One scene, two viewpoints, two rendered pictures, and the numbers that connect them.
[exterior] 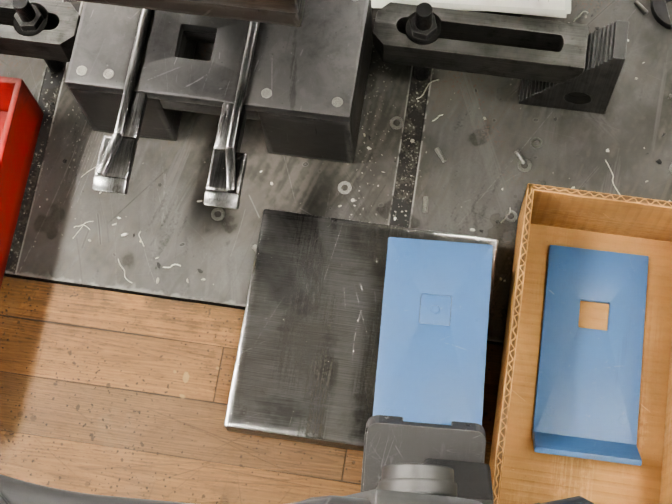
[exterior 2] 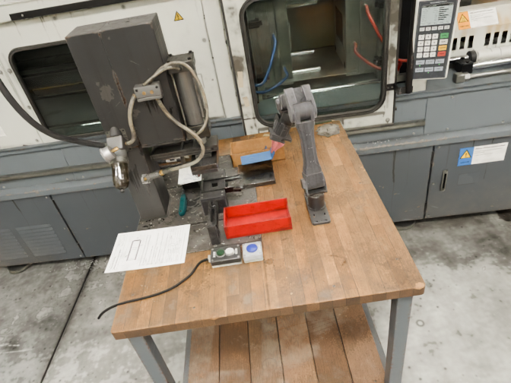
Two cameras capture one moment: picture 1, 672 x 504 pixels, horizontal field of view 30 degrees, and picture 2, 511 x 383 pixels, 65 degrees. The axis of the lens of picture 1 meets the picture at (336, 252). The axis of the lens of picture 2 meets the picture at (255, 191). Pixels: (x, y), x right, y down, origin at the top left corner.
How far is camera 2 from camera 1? 156 cm
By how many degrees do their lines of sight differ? 60
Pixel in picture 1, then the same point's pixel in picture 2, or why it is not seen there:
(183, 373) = (268, 190)
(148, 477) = (286, 188)
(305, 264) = (246, 179)
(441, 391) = (263, 155)
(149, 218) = (243, 200)
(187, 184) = (236, 198)
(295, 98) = (222, 173)
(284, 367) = (264, 177)
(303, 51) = (214, 175)
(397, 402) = (265, 157)
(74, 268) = not seen: hidden behind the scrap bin
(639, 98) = not seen: hidden behind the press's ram
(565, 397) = not seen: hidden behind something
